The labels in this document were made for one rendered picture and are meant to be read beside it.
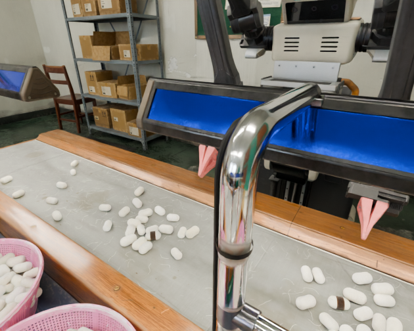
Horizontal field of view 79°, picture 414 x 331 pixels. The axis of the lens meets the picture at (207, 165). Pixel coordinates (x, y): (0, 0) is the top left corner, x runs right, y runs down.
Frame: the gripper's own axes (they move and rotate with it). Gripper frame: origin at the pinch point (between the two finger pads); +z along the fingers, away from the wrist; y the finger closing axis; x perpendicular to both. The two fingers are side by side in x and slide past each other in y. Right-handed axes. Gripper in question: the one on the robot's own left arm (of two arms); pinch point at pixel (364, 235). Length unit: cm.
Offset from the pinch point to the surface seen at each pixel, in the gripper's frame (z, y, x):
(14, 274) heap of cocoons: 36, -57, -21
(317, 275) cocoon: 10.8, -5.7, -1.5
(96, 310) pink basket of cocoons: 32, -34, -20
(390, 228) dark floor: -49, 25, 150
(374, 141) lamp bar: 0.4, -3.7, -34.9
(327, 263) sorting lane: 7.3, -4.7, 3.9
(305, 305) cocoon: 16.5, -6.1, -6.3
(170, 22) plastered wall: -178, -211, 81
